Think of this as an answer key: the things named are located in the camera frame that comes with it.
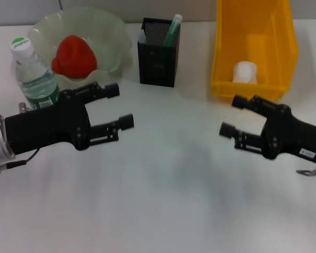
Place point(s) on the green utility knife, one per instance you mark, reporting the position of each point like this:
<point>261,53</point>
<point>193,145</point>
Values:
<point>172,30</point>

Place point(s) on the pale green glass fruit plate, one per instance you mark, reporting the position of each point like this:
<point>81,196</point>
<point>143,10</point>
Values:
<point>108,39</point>

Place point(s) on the yellow plastic bin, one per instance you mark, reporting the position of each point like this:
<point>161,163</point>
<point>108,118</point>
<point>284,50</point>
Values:
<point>252,31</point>

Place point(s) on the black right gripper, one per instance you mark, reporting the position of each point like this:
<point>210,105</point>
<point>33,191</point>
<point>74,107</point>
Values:
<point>292,137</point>

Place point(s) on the white paper ball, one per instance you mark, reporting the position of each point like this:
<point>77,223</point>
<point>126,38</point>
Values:
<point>245,72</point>

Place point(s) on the red-orange fruit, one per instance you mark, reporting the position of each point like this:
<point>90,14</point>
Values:
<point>76,60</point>

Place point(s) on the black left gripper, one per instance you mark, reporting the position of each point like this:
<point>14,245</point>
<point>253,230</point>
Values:
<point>47,126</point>

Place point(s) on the black mesh pen holder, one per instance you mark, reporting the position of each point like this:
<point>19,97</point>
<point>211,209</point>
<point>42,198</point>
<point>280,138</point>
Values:
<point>158,68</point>

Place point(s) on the grey marker pen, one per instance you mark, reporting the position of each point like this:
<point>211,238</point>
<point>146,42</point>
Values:
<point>142,37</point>

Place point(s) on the clear water bottle green label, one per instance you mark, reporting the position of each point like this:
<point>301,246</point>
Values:
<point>37,84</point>

